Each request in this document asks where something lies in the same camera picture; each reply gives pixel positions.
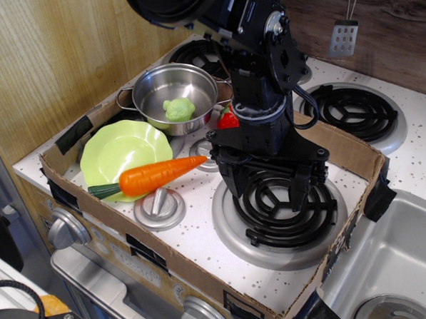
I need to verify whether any red toy strawberry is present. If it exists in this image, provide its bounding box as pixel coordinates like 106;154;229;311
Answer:
217;103;239;129

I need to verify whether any orange toy carrot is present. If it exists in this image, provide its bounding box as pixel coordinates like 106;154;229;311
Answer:
88;156;207;199

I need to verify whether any hanging metal spatula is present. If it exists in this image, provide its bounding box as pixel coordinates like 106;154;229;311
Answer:
328;0;359;59

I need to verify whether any silver oven door handle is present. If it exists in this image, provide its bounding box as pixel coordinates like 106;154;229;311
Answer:
51;247;181;319

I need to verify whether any silver toy sink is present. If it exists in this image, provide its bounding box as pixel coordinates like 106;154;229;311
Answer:
322;191;426;319

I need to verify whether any light green toy broccoli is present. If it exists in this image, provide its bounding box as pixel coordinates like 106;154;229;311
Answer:
162;97;196;123

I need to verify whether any back right black burner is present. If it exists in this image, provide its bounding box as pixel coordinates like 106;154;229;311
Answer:
308;82;407;155

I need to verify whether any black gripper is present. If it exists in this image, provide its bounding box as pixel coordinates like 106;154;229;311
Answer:
206;69;329;212

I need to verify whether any oven knob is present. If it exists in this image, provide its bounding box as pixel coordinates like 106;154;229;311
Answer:
47;208;91;250
181;295;225;319

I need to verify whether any light green plastic plate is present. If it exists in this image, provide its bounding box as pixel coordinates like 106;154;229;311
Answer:
80;120;173;187

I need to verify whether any black burner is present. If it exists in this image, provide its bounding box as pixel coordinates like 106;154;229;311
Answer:
163;39;230;80
212;171;348;271
308;82;407;155

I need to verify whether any right oven front knob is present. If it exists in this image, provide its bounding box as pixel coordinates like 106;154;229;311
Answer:
181;295;225;319

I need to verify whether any silver stove knob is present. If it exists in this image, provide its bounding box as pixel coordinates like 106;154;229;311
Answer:
133;188;186;232
298;66;313;85
189;138;219;173

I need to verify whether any back left black burner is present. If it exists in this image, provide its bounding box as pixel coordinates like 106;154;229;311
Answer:
163;39;230;80

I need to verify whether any front right black burner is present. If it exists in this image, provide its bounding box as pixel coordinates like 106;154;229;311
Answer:
212;171;348;271

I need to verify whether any orange object at bottom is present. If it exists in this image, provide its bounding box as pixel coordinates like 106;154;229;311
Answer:
40;295;70;318

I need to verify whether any middle silver stove knob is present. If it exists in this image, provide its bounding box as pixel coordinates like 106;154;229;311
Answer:
189;138;219;173

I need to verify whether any brown cardboard fence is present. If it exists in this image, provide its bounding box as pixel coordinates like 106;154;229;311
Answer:
40;98;389;319

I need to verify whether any left oven front knob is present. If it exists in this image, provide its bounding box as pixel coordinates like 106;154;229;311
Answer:
47;208;91;250

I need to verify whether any small steel pot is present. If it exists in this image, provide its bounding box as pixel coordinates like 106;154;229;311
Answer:
116;63;233;136

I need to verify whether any black cable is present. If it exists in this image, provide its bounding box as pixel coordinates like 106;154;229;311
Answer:
0;279;47;319

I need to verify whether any back silver stove knob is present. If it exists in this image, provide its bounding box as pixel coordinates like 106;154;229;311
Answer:
298;66;313;85

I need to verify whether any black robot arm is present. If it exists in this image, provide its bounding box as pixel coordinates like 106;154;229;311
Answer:
127;0;329;211

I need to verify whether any front silver stove knob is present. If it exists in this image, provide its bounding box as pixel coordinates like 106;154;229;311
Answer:
133;188;186;232

